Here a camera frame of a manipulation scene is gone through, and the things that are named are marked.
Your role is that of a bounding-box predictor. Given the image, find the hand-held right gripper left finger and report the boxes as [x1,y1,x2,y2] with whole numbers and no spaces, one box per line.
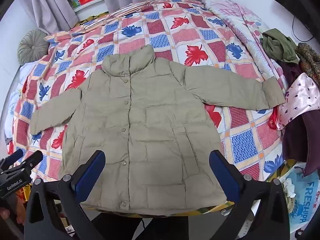
[24,150,107,240]

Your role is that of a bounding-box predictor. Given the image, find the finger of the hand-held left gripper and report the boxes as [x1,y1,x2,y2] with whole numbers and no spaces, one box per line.
[0,149,24,171]
[5,150,44,178]

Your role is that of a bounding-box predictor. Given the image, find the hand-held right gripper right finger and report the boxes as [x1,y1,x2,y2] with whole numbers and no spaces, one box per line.
[209,150,290,240]

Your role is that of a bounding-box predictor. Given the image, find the olive puffer jacket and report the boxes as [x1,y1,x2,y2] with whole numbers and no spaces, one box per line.
[30,44,286,217]

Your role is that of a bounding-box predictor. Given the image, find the person's dark trousers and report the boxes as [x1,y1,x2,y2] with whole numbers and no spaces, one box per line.
[90,212,225,240]

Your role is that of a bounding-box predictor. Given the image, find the dark purple garment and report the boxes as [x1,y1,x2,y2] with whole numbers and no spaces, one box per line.
[276,60,320,177]

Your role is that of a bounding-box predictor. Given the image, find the blue and white plastic bag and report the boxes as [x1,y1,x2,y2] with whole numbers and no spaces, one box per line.
[279,162,318,228]

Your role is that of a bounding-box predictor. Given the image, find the pink satin cloth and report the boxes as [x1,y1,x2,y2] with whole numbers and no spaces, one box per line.
[274,72,320,130]

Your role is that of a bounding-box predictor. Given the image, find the round green cushion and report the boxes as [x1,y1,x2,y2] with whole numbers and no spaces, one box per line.
[18,29,50,65]

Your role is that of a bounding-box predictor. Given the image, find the green garment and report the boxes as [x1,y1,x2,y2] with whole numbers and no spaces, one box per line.
[260,29,299,64]

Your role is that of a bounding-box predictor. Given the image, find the leaf print patchwork bedspread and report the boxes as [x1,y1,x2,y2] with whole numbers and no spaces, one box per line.
[6,0,288,215]

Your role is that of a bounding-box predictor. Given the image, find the brown patterned garment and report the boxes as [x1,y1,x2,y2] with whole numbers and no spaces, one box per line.
[295,42,320,85]

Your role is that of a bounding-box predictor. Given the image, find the pink floral quilt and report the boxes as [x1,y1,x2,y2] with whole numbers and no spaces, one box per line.
[202,0,290,90]

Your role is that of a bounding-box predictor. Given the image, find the black cable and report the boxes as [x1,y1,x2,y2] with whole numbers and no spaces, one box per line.
[292,15,314,42]

